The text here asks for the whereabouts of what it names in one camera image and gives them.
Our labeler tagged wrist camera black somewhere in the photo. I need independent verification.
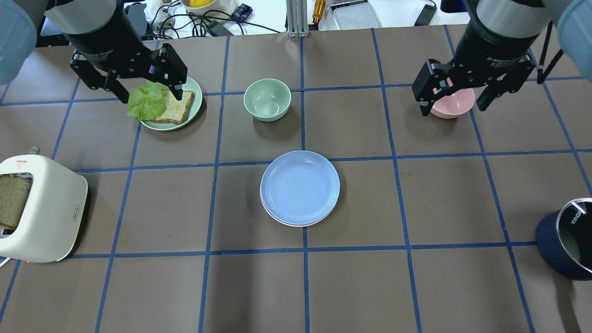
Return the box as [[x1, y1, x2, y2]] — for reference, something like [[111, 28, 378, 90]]
[[440, 0, 475, 13]]

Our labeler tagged bread slice on plate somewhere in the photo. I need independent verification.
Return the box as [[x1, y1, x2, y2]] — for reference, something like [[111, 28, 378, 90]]
[[150, 90, 195, 125]]

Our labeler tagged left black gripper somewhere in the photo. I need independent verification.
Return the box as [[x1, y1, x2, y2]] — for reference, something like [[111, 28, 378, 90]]
[[65, 7, 188, 104]]

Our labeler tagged cream bowl with toys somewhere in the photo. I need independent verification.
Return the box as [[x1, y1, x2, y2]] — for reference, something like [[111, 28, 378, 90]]
[[180, 0, 239, 18]]

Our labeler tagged blue plate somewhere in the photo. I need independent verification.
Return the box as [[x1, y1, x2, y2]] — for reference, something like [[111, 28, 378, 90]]
[[259, 150, 341, 224]]

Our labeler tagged aluminium frame post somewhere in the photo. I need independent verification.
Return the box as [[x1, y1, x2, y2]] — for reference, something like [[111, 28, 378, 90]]
[[286, 0, 309, 38]]

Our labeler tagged pink plate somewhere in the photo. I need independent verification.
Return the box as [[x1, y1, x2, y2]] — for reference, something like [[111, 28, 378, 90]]
[[261, 200, 337, 228]]

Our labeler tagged blue saucepan with lid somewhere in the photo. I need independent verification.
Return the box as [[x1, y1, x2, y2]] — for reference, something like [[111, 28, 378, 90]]
[[536, 198, 592, 281]]

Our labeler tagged cream toaster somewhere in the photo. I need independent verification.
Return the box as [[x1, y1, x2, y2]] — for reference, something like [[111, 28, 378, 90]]
[[0, 154, 88, 263]]

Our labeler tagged green bowl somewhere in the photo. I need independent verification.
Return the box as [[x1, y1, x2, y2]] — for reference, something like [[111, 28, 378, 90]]
[[243, 78, 292, 122]]

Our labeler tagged green lettuce leaf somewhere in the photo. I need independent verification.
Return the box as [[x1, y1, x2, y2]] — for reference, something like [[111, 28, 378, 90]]
[[127, 81, 166, 121]]

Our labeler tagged pink bowl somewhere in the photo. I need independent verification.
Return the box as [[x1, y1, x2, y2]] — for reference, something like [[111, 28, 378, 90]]
[[431, 88, 476, 119]]

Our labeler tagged bread slice in toaster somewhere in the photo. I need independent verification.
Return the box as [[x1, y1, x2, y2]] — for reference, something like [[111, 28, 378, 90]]
[[0, 174, 32, 230]]

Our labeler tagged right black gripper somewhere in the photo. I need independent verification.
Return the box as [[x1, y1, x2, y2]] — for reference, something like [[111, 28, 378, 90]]
[[412, 23, 537, 117]]

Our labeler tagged green plate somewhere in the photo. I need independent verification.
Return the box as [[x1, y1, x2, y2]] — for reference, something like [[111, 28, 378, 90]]
[[139, 77, 203, 131]]

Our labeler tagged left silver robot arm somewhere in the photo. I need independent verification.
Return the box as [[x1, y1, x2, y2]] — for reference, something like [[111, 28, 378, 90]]
[[0, 0, 187, 103]]

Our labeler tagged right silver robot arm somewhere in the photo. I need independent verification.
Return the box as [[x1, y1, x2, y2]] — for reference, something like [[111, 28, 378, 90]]
[[412, 0, 592, 116]]

